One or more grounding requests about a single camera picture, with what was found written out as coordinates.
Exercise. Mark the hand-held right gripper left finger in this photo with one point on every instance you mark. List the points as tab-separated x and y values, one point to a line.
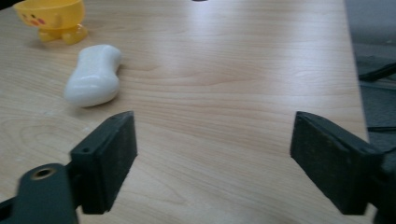
104	163

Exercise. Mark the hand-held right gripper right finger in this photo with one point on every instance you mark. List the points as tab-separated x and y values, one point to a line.
333	161

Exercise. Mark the white rounded bottle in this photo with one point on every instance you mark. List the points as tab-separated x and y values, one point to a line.
93	76

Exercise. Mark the yellow cartoon toy cup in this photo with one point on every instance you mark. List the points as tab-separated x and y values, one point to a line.
54	18

